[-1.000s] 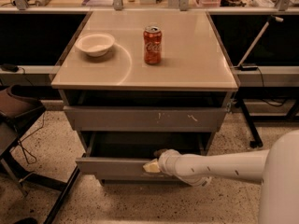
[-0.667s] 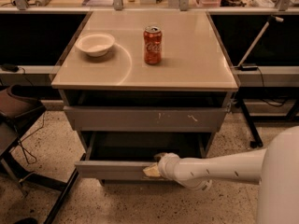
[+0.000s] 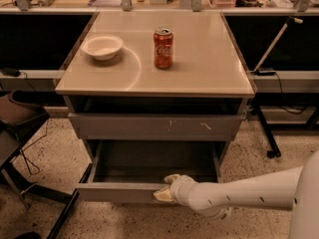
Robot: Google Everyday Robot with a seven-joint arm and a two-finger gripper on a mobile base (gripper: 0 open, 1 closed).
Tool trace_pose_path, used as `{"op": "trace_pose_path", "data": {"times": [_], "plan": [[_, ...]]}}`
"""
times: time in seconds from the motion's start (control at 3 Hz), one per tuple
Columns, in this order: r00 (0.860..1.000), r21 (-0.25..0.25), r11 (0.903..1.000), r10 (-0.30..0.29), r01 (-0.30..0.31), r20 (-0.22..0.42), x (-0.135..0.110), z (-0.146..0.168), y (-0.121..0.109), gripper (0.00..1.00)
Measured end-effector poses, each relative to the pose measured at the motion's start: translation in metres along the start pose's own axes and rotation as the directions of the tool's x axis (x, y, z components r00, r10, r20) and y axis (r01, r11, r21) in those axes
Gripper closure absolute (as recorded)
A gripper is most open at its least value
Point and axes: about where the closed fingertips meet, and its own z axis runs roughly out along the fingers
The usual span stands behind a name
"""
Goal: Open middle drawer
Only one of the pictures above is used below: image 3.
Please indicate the red soda can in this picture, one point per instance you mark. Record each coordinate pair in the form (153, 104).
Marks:
(163, 39)

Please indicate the black power adapter right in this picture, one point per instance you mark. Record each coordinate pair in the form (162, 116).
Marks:
(265, 72)

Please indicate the dark office chair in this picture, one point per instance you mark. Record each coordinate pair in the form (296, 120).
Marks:
(19, 121)

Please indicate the black power adapter left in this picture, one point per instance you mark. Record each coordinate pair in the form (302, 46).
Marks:
(10, 72)

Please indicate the black desk leg right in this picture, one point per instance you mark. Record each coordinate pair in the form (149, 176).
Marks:
(274, 150)

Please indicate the white stick with black tip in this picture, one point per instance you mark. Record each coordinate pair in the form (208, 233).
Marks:
(289, 21)

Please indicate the grey drawer cabinet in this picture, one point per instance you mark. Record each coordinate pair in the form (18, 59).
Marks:
(206, 78)

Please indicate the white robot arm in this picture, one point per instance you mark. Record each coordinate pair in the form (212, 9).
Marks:
(296, 189)

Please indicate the black desk leg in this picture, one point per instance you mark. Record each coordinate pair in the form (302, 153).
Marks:
(68, 207)
(274, 150)

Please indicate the white bowl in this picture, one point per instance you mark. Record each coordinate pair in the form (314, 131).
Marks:
(102, 47)

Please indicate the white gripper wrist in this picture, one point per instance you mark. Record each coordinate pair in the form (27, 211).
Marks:
(178, 188)

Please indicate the black power adapter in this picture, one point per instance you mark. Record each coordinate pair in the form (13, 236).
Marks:
(265, 72)
(10, 72)

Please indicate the grey top drawer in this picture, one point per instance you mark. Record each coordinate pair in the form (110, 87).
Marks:
(155, 127)

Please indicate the grey drawer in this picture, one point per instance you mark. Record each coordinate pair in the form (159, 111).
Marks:
(131, 171)
(155, 127)

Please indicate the black desk leg left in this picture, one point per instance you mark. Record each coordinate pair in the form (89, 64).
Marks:
(68, 207)

